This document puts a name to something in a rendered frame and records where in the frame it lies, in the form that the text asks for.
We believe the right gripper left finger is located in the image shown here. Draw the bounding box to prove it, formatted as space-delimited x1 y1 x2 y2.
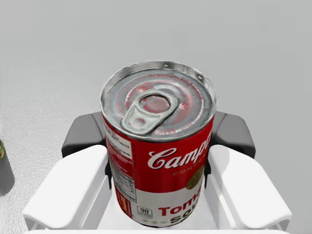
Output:
22 111 114 231

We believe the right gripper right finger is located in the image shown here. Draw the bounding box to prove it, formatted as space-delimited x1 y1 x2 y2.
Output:
204 111 293 231

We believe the red and white can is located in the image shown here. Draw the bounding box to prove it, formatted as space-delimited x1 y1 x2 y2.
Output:
99 60 218 228

